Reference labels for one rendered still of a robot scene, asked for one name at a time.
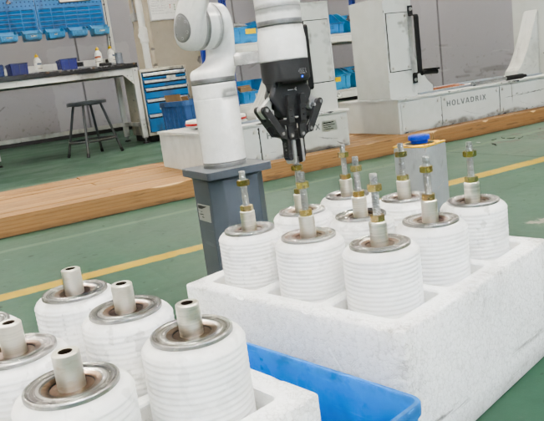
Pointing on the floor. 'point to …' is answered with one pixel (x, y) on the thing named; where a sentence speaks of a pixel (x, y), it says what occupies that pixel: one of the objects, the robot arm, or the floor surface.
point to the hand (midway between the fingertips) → (294, 150)
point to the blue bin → (337, 389)
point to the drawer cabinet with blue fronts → (149, 83)
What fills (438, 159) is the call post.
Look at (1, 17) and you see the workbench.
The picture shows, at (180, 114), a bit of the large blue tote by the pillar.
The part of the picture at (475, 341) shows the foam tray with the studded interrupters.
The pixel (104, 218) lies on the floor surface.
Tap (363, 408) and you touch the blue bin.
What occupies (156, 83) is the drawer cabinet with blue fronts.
